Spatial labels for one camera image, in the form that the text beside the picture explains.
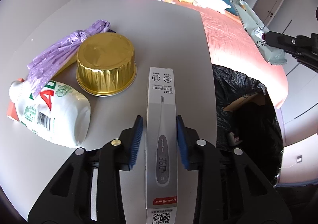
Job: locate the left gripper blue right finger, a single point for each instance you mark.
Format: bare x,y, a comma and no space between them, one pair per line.
183,142

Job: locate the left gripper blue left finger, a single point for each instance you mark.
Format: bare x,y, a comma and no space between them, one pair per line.
135,139

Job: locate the white thermometer box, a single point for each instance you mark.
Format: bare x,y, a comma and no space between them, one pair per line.
161,160

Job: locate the orange red small box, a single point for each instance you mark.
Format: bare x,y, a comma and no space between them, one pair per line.
12,112

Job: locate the black trash bag bin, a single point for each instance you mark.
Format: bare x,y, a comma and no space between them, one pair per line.
252,128

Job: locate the cardboard piece in bin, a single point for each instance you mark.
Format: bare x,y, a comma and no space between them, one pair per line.
257,98

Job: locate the pink bed sheet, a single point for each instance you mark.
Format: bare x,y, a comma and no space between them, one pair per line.
230,46

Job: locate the gold foil container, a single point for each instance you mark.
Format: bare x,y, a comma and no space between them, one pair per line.
106,64

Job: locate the white milk bottle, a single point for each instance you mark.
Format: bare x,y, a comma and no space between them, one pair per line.
59,114

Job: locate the yellow paper piece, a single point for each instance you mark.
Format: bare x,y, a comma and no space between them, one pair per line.
71,61

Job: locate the white goose plush toy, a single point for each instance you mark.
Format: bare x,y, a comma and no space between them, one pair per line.
216,5

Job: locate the purple plastic bag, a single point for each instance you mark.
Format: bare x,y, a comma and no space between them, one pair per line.
44,66

